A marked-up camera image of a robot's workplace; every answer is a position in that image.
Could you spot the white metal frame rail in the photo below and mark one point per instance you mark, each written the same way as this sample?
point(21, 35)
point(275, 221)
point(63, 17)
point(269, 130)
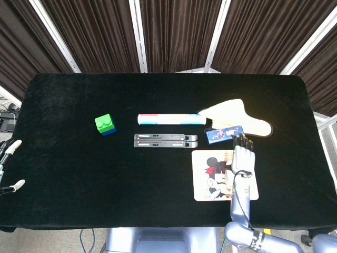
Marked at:
point(326, 124)

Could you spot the blue-grey robot torso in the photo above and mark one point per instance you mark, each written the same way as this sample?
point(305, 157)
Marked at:
point(163, 241)

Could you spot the black velvet tablecloth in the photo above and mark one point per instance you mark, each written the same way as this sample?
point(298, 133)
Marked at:
point(105, 184)

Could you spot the black folding laptop stand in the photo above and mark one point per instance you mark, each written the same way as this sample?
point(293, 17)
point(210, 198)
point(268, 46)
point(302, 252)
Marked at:
point(163, 141)

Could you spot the blue cardboard box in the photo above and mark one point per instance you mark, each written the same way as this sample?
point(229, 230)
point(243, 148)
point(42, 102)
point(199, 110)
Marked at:
point(221, 135)

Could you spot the black floor equipment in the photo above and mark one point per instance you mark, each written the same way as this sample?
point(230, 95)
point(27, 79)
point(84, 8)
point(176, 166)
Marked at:
point(6, 121)

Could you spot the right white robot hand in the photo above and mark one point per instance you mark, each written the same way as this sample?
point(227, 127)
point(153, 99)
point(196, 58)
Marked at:
point(245, 160)

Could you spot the white rolled tube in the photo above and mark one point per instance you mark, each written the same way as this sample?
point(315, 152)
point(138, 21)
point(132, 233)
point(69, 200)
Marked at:
point(171, 119)

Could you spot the green and blue toy brick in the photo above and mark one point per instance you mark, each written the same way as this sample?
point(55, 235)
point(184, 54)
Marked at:
point(104, 124)

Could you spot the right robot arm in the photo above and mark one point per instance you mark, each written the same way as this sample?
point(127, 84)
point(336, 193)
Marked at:
point(241, 208)

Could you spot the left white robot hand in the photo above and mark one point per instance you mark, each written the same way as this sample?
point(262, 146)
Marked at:
point(14, 145)

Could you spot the cartoon girl mouse pad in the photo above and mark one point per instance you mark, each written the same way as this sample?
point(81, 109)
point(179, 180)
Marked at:
point(200, 189)

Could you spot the black caster wheel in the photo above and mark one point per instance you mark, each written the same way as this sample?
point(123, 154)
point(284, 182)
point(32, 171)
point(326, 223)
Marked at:
point(306, 239)

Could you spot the brown curtain panel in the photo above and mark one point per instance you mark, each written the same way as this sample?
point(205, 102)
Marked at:
point(92, 34)
point(321, 79)
point(15, 39)
point(263, 34)
point(179, 31)

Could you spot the cream yellow cloth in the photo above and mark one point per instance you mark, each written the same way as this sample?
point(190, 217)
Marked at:
point(231, 110)

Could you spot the white frame post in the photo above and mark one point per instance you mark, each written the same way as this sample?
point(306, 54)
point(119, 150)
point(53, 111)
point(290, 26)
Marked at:
point(54, 34)
point(310, 45)
point(218, 34)
point(138, 34)

